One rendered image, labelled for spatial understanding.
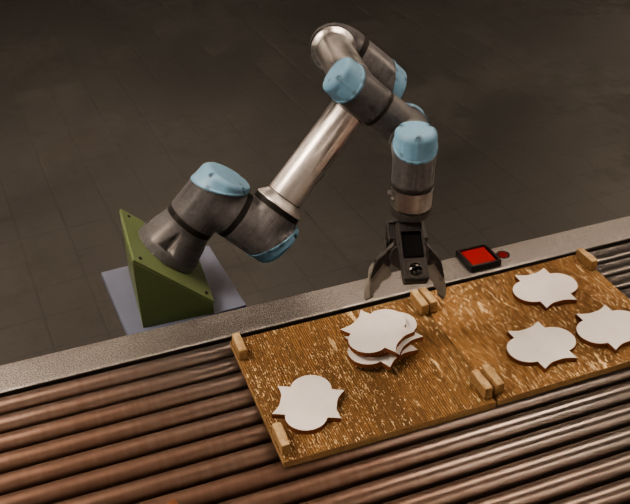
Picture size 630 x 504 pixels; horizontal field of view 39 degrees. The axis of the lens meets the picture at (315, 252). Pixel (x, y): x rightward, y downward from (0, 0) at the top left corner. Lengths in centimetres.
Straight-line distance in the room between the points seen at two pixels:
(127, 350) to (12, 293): 191
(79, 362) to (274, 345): 39
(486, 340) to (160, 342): 66
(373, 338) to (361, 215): 226
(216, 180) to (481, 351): 66
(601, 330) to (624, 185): 254
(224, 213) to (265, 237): 11
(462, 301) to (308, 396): 44
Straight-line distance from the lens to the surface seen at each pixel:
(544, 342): 183
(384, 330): 177
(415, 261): 159
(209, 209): 195
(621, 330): 190
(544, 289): 197
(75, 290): 369
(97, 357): 188
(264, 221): 198
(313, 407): 166
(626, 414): 176
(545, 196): 421
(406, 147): 154
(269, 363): 177
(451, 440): 165
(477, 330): 186
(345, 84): 158
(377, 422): 165
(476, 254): 209
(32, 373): 188
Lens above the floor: 209
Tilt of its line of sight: 34 degrees down
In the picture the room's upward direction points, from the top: 2 degrees counter-clockwise
